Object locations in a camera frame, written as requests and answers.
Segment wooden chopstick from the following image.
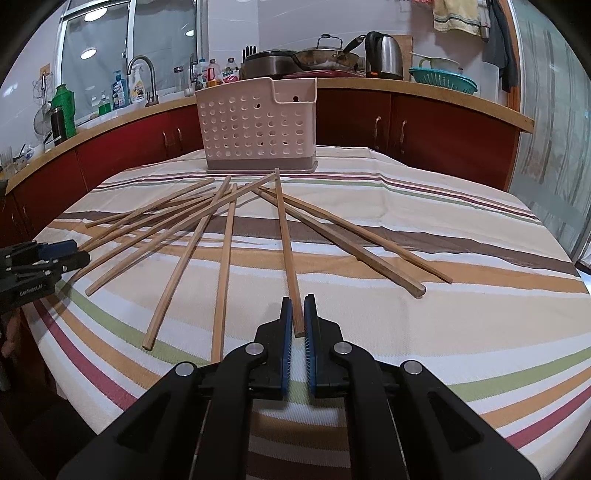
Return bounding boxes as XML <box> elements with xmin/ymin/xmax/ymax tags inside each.
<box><xmin>80</xmin><ymin>178</ymin><xmax>213</xmax><ymax>250</ymax></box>
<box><xmin>78</xmin><ymin>191</ymin><xmax>228</xmax><ymax>254</ymax></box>
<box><xmin>211</xmin><ymin>201</ymin><xmax>236</xmax><ymax>363</ymax></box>
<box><xmin>85</xmin><ymin>186</ymin><xmax>211</xmax><ymax>229</ymax></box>
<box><xmin>141</xmin><ymin>175</ymin><xmax>233</xmax><ymax>351</ymax></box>
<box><xmin>256</xmin><ymin>188</ymin><xmax>453</xmax><ymax>284</ymax></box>
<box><xmin>85</xmin><ymin>173</ymin><xmax>276</xmax><ymax>296</ymax></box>
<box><xmin>69</xmin><ymin>185</ymin><xmax>236</xmax><ymax>284</ymax></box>
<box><xmin>251</xmin><ymin>186</ymin><xmax>427</xmax><ymax>299</ymax></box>
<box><xmin>274</xmin><ymin>168</ymin><xmax>304</xmax><ymax>338</ymax></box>

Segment chrome kitchen faucet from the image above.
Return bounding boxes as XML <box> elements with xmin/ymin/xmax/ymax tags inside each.
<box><xmin>126</xmin><ymin>55</ymin><xmax>160</xmax><ymax>108</ymax></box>

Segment red kitchen cabinets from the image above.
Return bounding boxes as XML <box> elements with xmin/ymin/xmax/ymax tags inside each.
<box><xmin>0</xmin><ymin>87</ymin><xmax>523</xmax><ymax>250</ymax></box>

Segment person's left hand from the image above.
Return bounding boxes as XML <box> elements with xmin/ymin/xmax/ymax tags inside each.
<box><xmin>1</xmin><ymin>308</ymin><xmax>21</xmax><ymax>358</ymax></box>

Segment white ceramic bowl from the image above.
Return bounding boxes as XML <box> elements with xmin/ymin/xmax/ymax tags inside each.
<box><xmin>20</xmin><ymin>143</ymin><xmax>45</xmax><ymax>162</ymax></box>

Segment black thermos flask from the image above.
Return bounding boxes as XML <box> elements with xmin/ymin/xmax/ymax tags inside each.
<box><xmin>50</xmin><ymin>106</ymin><xmax>67</xmax><ymax>146</ymax></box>

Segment striped tablecloth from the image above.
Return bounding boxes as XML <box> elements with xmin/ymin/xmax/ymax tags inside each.
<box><xmin>22</xmin><ymin>145</ymin><xmax>591</xmax><ymax>480</ymax></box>

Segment green thermos bottle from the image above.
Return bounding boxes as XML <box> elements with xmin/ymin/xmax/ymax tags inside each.
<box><xmin>51</xmin><ymin>84</ymin><xmax>76</xmax><ymax>139</ymax></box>

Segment small green soap bottle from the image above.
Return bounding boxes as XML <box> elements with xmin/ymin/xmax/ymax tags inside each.
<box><xmin>98</xmin><ymin>93</ymin><xmax>111</xmax><ymax>116</ymax></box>

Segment blue detergent bottle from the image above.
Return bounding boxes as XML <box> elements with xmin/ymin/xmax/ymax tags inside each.
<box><xmin>111</xmin><ymin>70</ymin><xmax>128</xmax><ymax>110</ymax></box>

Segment white cleaner bottle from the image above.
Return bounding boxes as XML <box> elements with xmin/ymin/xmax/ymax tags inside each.
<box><xmin>129</xmin><ymin>64</ymin><xmax>145</xmax><ymax>103</ymax></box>

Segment cooking oil bottle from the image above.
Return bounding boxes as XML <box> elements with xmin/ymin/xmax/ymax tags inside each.
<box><xmin>205</xmin><ymin>59</ymin><xmax>222</xmax><ymax>87</ymax></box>

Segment pink perforated utensil holder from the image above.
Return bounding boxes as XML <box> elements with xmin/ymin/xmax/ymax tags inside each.
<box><xmin>197</xmin><ymin>77</ymin><xmax>318</xmax><ymax>173</ymax></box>

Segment red white seasoning bag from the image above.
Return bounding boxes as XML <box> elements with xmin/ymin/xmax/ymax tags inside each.
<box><xmin>221</xmin><ymin>57</ymin><xmax>239</xmax><ymax>83</ymax></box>

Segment knife block with knives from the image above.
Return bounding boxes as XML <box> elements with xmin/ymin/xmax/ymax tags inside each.
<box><xmin>242</xmin><ymin>45</ymin><xmax>257</xmax><ymax>63</ymax></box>

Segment black rice cooker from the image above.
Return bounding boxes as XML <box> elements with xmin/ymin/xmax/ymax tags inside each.
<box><xmin>239</xmin><ymin>49</ymin><xmax>301</xmax><ymax>80</ymax></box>

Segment sliding glass door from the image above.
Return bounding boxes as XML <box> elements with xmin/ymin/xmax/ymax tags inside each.
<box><xmin>510</xmin><ymin>1</ymin><xmax>590</xmax><ymax>262</ymax></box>

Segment red induction cooker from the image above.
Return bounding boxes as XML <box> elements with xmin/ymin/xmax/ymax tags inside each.
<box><xmin>283</xmin><ymin>69</ymin><xmax>365</xmax><ymax>79</ymax></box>

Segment steel wok with lid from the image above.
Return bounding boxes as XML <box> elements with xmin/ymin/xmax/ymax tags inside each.
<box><xmin>293</xmin><ymin>34</ymin><xmax>366</xmax><ymax>71</ymax></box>

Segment wooden countertop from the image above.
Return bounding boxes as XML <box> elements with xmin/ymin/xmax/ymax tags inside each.
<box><xmin>6</xmin><ymin>77</ymin><xmax>535</xmax><ymax>193</ymax></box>

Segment teal plastic colander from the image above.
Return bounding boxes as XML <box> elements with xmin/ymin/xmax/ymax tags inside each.
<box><xmin>409</xmin><ymin>67</ymin><xmax>478</xmax><ymax>95</ymax></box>

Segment translucent plastic cup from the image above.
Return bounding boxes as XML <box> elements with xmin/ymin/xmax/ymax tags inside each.
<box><xmin>479</xmin><ymin>62</ymin><xmax>500</xmax><ymax>103</ymax></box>

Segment white enamel pot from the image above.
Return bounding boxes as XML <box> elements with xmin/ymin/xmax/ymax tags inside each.
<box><xmin>412</xmin><ymin>52</ymin><xmax>463</xmax><ymax>74</ymax></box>

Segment stainless electric kettle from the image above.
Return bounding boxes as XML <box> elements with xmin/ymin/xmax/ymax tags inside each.
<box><xmin>365</xmin><ymin>31</ymin><xmax>404</xmax><ymax>80</ymax></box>

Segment hanging wire strainer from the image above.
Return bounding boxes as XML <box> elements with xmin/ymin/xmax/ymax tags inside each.
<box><xmin>33</xmin><ymin>72</ymin><xmax>54</xmax><ymax>138</ymax></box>

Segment window with aluminium frame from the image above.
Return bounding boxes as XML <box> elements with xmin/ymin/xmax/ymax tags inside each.
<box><xmin>55</xmin><ymin>1</ymin><xmax>197</xmax><ymax>124</ymax></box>

